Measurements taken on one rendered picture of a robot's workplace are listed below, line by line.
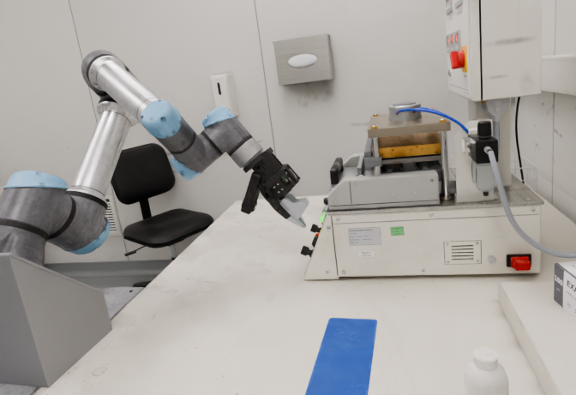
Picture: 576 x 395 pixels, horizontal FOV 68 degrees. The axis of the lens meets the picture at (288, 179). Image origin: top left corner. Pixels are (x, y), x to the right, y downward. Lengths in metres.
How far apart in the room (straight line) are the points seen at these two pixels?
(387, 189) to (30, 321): 0.75
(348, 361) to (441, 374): 0.16
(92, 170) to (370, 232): 0.72
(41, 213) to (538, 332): 0.98
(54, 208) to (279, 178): 0.51
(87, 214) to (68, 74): 2.18
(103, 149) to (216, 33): 1.64
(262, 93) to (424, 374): 2.11
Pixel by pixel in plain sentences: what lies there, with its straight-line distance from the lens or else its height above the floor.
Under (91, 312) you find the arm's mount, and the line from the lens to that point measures 1.04.
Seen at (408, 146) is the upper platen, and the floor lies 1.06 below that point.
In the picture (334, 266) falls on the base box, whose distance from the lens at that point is 1.07.
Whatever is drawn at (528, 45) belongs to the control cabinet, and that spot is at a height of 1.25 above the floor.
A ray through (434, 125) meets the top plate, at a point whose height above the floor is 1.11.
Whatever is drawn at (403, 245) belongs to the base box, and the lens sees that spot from 1.04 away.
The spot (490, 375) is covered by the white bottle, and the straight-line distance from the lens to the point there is 0.61.
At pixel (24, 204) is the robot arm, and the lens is 1.06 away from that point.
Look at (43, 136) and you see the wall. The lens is 3.47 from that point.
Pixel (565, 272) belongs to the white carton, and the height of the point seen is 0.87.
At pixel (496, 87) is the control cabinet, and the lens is 0.99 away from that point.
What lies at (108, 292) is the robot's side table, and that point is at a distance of 1.29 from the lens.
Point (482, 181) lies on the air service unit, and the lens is 0.92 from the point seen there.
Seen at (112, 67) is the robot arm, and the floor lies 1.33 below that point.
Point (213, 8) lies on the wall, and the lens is 2.77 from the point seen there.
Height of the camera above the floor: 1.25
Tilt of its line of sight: 13 degrees down
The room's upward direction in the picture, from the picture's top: 7 degrees counter-clockwise
